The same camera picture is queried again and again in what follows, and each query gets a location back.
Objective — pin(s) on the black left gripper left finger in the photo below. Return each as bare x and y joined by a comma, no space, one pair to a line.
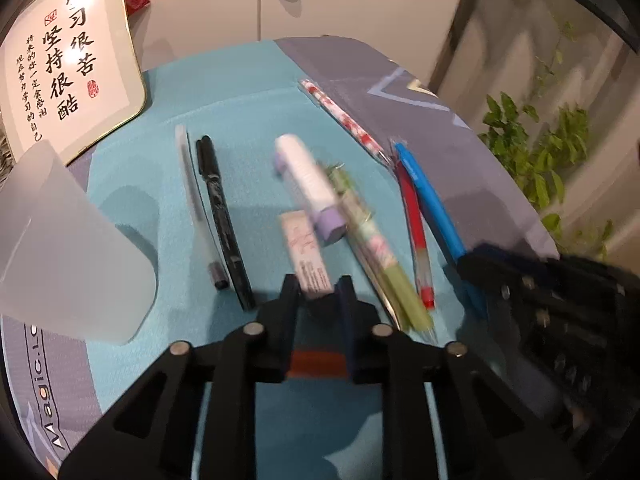
191,413

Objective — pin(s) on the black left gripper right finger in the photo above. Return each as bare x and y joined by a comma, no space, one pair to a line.
445,413

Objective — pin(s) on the blue pen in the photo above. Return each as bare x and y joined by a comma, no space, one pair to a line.
431,206

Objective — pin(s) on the red pen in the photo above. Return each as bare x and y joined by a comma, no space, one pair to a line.
421,260

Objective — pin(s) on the green floral pen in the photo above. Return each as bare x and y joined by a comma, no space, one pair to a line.
399,297

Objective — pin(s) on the translucent plastic cup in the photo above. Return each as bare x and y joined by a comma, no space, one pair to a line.
64,267

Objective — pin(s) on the clear white gel pen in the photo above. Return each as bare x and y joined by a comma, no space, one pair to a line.
204,236

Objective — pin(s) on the pink white eraser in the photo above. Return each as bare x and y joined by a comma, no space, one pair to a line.
304,251

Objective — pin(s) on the pink patterned pen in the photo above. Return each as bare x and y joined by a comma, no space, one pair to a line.
349,124

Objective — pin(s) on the black marker pen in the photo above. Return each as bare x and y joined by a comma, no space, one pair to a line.
210,172

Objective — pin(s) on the white purple correction tape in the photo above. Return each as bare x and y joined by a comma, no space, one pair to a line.
310,187

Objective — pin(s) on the green potted plant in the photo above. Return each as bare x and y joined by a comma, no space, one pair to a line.
539,155

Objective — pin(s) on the blue grey desk mat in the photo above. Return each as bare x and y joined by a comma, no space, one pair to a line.
244,98

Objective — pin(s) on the framed calligraphy sign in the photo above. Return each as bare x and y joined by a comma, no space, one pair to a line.
69,75

